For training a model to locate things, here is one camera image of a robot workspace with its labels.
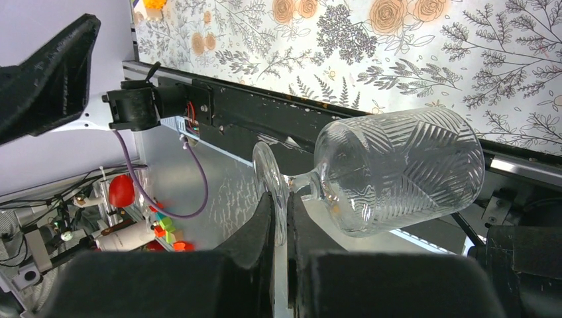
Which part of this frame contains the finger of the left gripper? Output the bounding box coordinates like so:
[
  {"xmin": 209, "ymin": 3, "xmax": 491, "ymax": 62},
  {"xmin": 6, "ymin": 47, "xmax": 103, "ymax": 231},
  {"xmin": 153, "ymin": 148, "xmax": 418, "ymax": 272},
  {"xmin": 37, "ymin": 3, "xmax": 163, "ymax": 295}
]
[{"xmin": 1, "ymin": 14, "xmax": 101, "ymax": 144}]

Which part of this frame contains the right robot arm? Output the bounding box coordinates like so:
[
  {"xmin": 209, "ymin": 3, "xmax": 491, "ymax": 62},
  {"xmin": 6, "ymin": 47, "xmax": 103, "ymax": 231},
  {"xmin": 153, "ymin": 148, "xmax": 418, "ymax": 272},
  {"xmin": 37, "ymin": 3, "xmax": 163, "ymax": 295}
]
[{"xmin": 39, "ymin": 193, "xmax": 561, "ymax": 317}]

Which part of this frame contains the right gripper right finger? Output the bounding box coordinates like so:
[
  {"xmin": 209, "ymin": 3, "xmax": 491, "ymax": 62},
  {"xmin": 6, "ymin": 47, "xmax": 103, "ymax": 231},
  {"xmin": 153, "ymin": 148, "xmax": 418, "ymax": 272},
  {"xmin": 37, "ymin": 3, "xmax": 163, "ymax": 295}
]
[{"xmin": 287, "ymin": 193, "xmax": 506, "ymax": 317}]

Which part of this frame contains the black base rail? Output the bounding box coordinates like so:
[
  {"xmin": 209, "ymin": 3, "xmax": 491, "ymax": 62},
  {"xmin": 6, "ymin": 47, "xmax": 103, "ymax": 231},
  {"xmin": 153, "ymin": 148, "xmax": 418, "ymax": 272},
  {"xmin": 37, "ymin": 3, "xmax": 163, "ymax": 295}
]
[{"xmin": 158, "ymin": 76, "xmax": 561, "ymax": 189}]

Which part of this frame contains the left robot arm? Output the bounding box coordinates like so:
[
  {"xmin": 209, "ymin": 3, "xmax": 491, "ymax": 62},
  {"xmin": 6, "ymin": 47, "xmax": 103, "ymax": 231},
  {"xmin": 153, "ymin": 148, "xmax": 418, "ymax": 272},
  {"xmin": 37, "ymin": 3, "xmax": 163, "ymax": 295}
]
[{"xmin": 1, "ymin": 14, "xmax": 212, "ymax": 144}]

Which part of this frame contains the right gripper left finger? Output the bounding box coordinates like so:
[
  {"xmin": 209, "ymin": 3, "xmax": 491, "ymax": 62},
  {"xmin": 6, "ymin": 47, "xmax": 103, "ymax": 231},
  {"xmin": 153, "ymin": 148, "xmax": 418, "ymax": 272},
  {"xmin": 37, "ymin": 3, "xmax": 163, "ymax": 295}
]
[{"xmin": 39, "ymin": 193, "xmax": 276, "ymax": 317}]

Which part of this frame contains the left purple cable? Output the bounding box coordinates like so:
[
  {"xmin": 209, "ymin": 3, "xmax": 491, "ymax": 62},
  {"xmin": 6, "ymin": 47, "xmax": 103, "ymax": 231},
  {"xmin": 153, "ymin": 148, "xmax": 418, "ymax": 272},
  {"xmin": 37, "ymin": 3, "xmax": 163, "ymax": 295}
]
[{"xmin": 114, "ymin": 129, "xmax": 210, "ymax": 221}]

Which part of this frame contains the floral table mat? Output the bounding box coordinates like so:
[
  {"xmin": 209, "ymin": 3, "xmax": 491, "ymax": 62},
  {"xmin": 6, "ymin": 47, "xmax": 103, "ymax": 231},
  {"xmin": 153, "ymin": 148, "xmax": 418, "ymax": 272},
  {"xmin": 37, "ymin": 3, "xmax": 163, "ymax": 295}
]
[{"xmin": 133, "ymin": 0, "xmax": 561, "ymax": 156}]

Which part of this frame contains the short clear glass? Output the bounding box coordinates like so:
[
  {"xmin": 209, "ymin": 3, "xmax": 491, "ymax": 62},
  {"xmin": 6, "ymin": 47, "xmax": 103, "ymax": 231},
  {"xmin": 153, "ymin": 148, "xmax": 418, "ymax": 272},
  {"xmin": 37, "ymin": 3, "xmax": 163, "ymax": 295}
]
[{"xmin": 253, "ymin": 108, "xmax": 486, "ymax": 246}]

